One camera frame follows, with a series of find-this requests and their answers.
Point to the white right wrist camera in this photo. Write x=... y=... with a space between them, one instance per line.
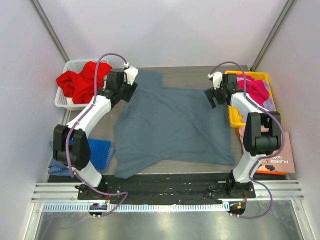
x=216 y=78

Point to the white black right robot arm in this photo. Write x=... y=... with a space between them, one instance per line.
x=263 y=133

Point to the magenta pink t shirt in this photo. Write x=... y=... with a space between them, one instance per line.
x=258 y=90

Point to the left aluminium corner post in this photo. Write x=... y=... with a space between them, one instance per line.
x=49 y=29

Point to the orange folded t shirt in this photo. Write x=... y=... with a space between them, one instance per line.
x=266 y=171

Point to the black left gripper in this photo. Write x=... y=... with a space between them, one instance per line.
x=128 y=91

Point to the white perforated plastic basket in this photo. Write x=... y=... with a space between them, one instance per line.
x=61 y=100

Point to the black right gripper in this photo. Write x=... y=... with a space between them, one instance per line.
x=213 y=96

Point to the right aluminium corner post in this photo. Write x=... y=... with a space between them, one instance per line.
x=275 y=29

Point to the aluminium corner post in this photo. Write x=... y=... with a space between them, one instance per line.
x=49 y=29
x=275 y=29

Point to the white slotted cable duct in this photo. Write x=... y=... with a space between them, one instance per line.
x=57 y=207

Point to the red t shirt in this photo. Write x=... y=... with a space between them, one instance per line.
x=78 y=86

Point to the lavender purple t shirt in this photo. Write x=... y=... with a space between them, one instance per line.
x=263 y=76

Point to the light pink folded t shirt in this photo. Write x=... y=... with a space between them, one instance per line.
x=283 y=162

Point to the aluminium front frame rail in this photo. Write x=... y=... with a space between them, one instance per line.
x=67 y=191

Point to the blue patterned cloth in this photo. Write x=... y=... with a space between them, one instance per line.
x=57 y=168

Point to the grey-blue t shirt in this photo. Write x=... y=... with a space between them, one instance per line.
x=168 y=123

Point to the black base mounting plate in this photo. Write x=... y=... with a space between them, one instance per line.
x=165 y=189

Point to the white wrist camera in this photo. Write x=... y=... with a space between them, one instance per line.
x=216 y=78
x=130 y=74

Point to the yellow plastic tray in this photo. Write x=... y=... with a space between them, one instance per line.
x=236 y=118

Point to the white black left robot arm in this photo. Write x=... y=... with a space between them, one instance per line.
x=79 y=129

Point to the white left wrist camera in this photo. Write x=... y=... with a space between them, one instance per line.
x=130 y=74

